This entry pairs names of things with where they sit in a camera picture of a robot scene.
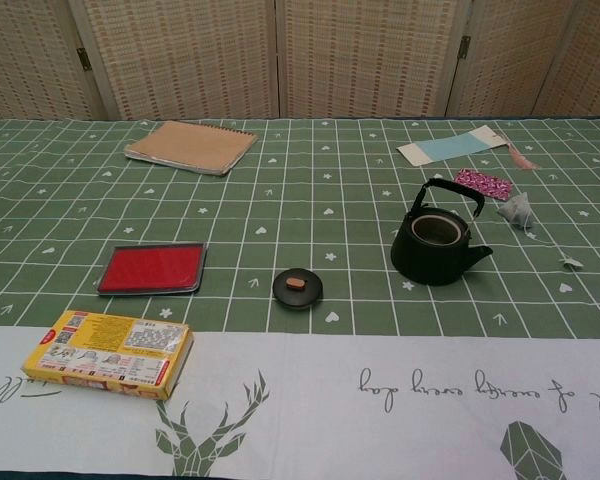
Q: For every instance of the black teapot lid wooden knob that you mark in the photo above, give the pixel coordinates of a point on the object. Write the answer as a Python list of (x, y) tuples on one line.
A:
[(297, 295)]

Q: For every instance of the blue white tasselled bookmark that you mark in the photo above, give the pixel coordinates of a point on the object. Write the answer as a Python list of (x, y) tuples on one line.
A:
[(450, 146)]

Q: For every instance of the brass screen hinge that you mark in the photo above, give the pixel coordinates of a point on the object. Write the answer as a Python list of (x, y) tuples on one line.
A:
[(83, 58), (464, 47)]

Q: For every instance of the black cast iron teapot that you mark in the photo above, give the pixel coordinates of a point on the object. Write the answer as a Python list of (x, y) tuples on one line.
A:
[(430, 265)]

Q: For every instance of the red ink pad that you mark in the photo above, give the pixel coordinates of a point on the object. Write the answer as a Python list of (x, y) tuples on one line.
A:
[(152, 267)]

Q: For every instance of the kraft spiral notebook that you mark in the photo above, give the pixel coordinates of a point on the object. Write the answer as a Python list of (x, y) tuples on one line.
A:
[(190, 147)]

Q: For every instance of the green checked tablecloth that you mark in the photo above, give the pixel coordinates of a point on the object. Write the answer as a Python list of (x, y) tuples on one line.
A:
[(300, 210)]

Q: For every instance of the grey pyramid tea bag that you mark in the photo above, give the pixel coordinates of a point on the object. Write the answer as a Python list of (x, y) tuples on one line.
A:
[(516, 210)]

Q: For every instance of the woven folding screen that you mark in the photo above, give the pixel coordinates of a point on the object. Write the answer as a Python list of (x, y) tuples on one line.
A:
[(190, 55)]

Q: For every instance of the yellow printed cardboard box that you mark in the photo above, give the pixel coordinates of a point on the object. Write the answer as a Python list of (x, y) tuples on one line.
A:
[(105, 350)]

